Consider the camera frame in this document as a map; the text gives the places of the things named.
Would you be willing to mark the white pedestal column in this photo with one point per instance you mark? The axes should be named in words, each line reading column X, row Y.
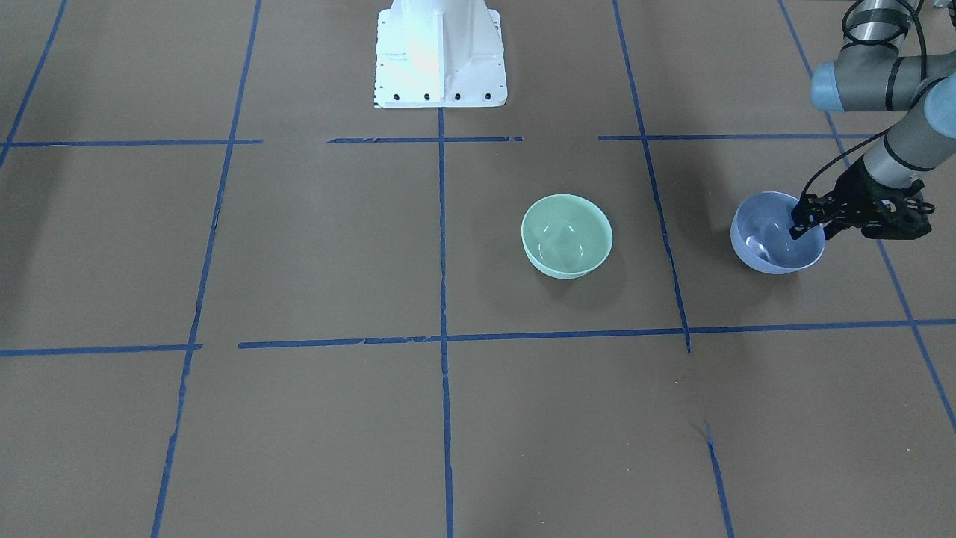
column 439, row 54

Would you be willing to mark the green bowl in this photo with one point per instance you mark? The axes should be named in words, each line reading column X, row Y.
column 565, row 236

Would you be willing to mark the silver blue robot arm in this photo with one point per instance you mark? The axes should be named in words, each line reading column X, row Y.
column 871, row 74

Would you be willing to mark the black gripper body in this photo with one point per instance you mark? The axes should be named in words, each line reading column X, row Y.
column 852, row 190

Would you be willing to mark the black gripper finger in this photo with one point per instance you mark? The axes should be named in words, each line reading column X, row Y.
column 810, row 213

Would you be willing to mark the blue bowl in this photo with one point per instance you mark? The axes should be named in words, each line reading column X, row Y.
column 760, row 234

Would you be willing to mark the brown paper table cover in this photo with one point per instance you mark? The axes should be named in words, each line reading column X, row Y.
column 239, row 300

